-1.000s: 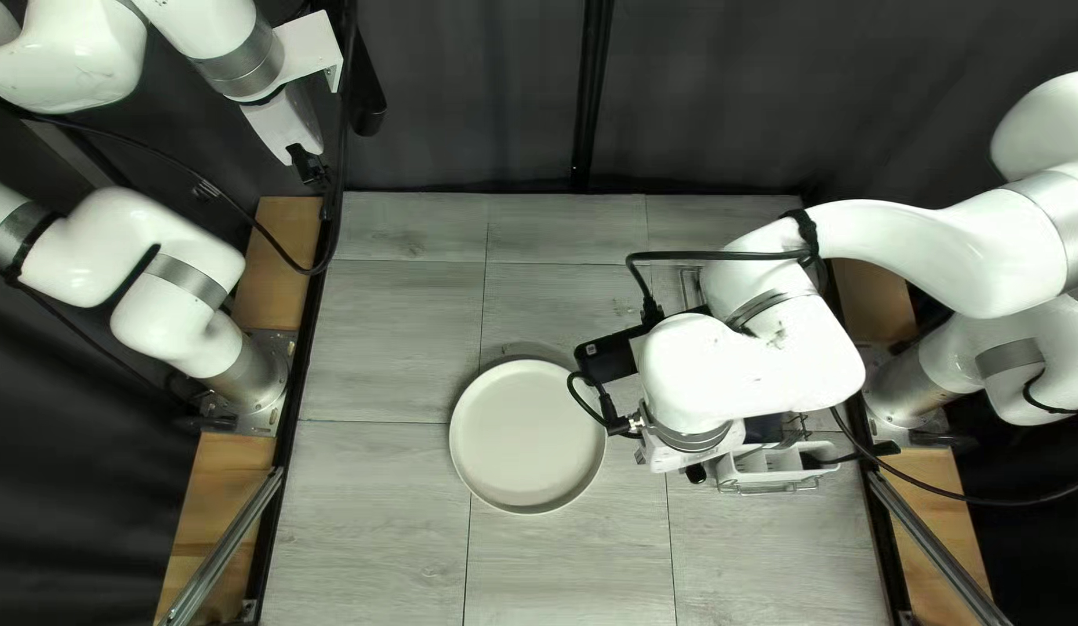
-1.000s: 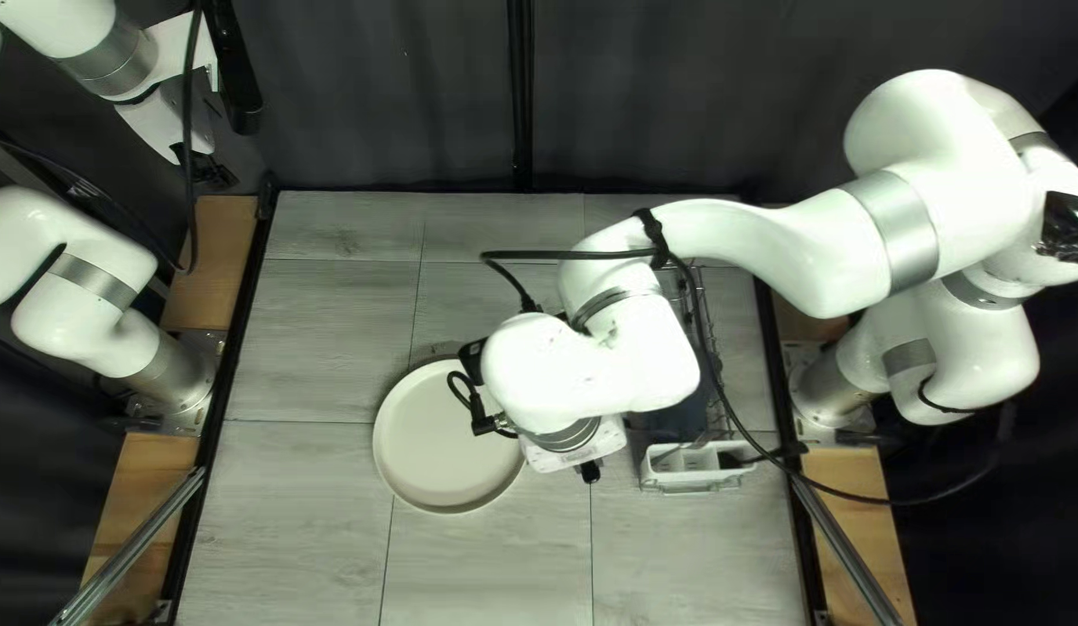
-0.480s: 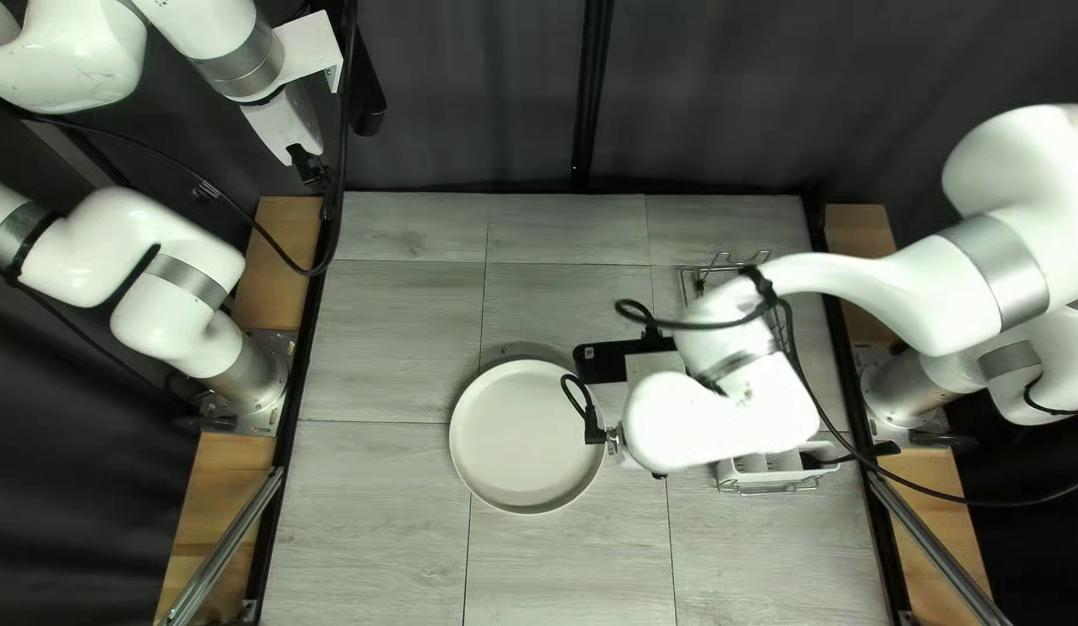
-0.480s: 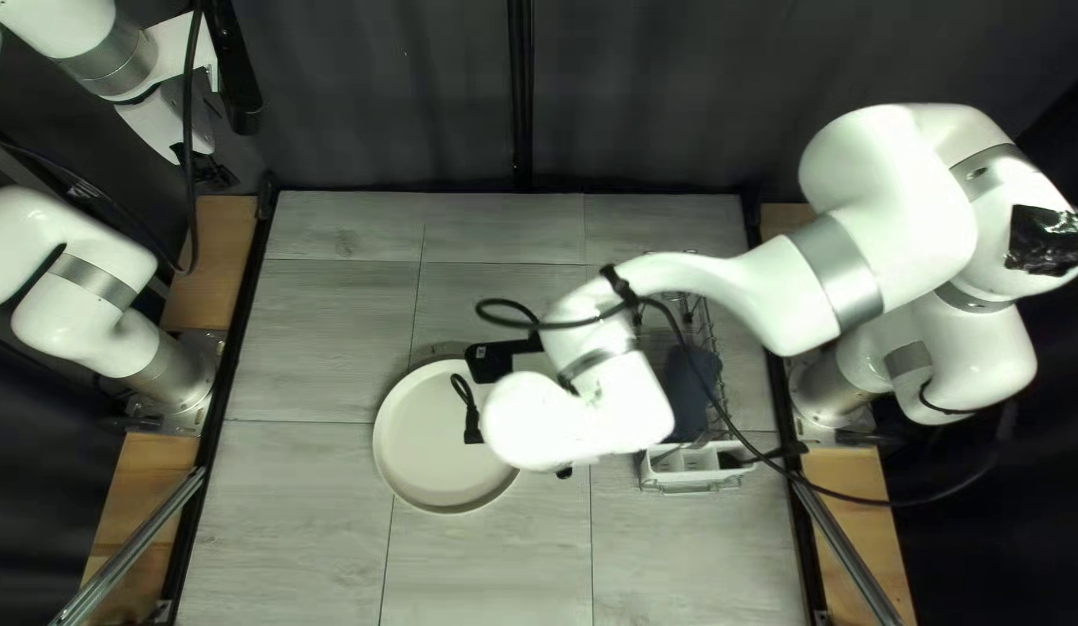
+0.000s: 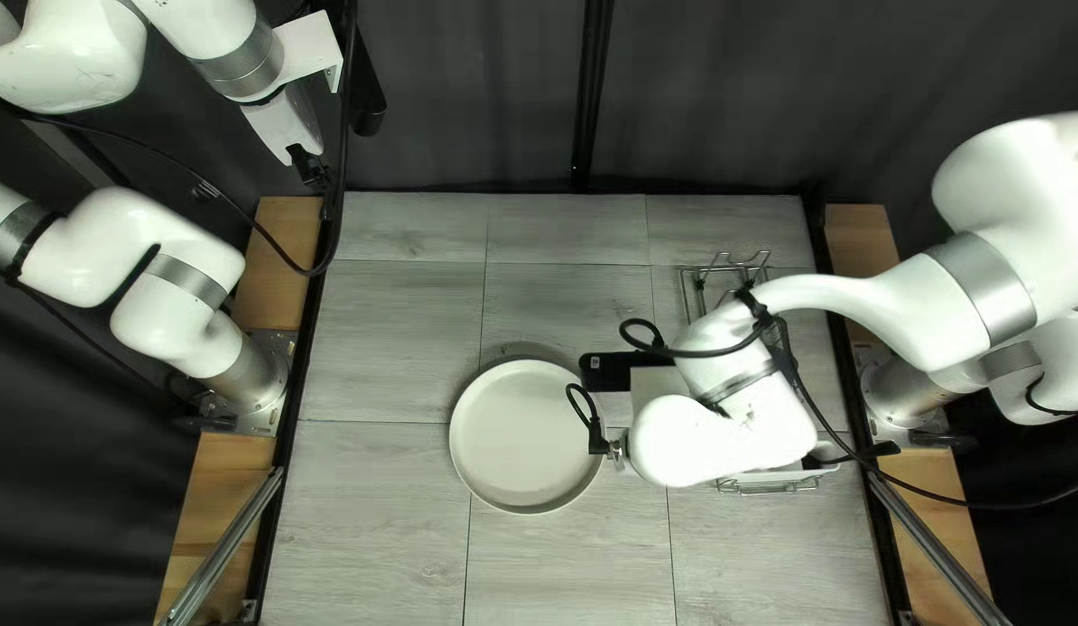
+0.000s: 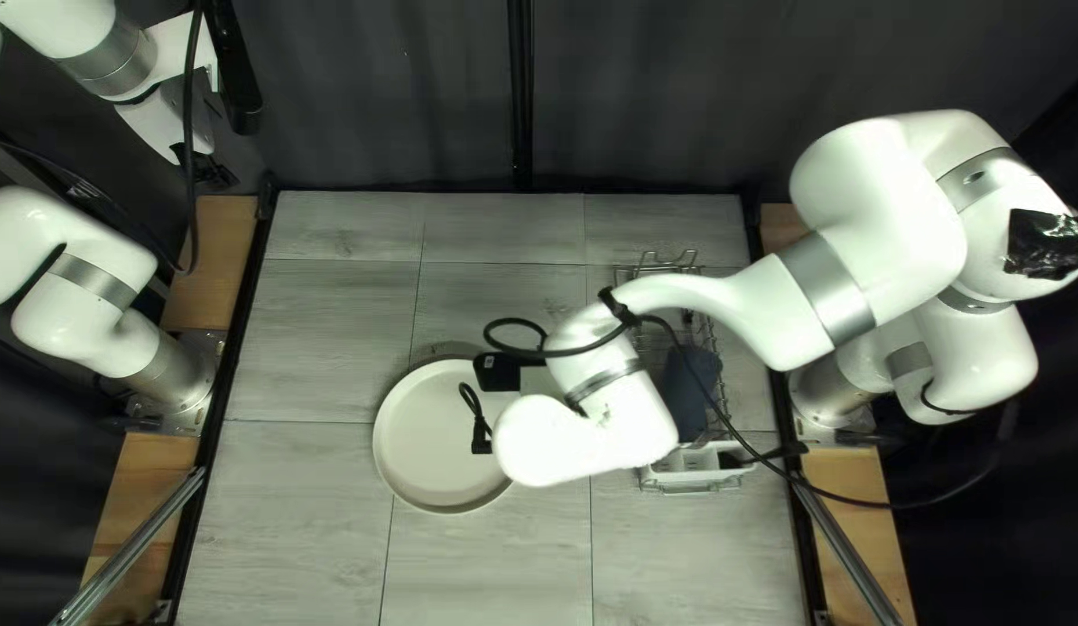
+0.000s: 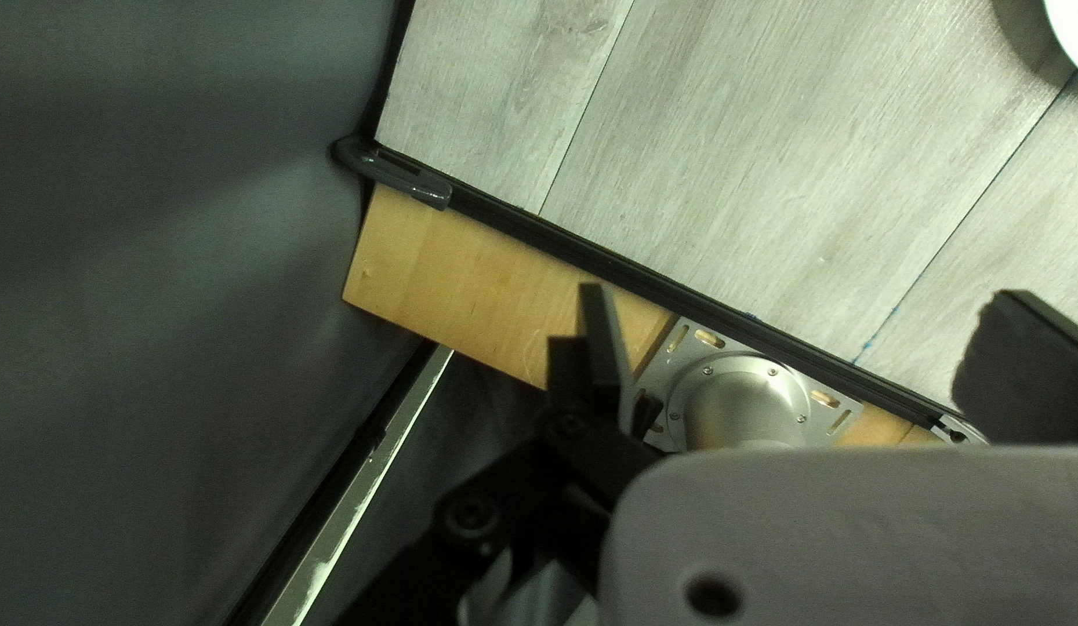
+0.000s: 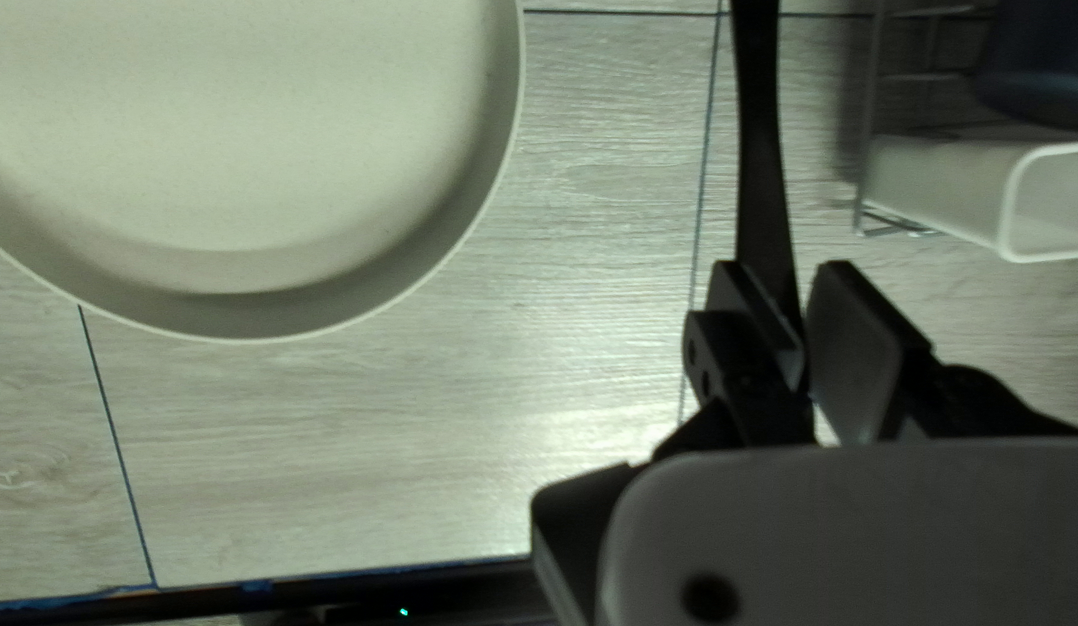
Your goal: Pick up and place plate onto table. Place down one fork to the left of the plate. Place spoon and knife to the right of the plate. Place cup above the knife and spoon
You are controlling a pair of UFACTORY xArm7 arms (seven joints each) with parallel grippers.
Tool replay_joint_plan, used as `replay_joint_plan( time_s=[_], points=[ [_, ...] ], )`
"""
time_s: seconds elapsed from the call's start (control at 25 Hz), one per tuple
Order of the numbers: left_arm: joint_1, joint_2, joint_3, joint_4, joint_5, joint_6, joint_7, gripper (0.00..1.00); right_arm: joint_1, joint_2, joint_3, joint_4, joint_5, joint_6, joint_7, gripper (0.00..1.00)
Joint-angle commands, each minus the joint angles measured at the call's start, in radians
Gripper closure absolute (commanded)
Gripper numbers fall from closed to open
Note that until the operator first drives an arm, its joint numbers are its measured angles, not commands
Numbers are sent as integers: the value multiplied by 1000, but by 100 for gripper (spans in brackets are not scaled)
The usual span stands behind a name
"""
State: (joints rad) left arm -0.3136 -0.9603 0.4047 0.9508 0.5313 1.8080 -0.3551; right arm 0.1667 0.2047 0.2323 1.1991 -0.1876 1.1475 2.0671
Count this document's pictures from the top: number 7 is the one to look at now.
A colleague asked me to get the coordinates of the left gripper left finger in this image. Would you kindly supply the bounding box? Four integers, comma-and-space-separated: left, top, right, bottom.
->
434, 282, 666, 601

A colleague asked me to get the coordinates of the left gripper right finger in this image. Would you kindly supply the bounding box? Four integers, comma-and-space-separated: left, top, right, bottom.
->
950, 291, 1078, 446

